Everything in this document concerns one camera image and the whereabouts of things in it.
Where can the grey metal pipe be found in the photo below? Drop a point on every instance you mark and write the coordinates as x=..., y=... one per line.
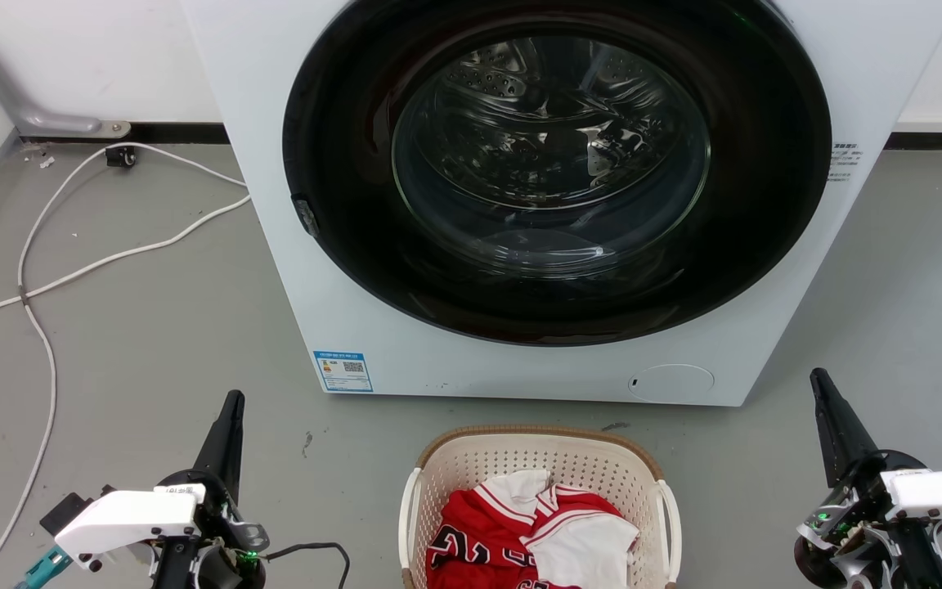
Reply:
x=5, y=90

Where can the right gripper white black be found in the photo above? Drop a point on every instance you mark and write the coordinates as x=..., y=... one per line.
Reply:
x=921, y=507

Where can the white garment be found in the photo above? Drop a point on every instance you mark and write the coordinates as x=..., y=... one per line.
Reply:
x=589, y=548

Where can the round white filter cover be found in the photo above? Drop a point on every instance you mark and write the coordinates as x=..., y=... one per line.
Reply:
x=670, y=383

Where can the white front-load washing machine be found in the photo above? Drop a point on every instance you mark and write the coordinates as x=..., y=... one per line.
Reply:
x=405, y=360

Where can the blue energy label sticker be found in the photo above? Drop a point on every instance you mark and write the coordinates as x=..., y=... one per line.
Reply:
x=343, y=371

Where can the white plastic laundry basket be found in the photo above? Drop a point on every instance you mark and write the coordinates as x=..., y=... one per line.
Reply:
x=471, y=466

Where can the small printed text label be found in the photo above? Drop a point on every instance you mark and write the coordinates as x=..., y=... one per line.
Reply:
x=844, y=162

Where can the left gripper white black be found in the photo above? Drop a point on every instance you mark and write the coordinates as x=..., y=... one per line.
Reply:
x=127, y=519

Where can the small black floor clip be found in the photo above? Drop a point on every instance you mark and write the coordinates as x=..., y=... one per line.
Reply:
x=120, y=155

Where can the black round washer door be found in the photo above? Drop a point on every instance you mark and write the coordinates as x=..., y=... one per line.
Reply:
x=340, y=123

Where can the red basketball jersey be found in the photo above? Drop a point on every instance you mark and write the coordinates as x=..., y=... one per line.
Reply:
x=479, y=532

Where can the teal plastic connector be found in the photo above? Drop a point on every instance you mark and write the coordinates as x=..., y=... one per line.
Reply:
x=44, y=568

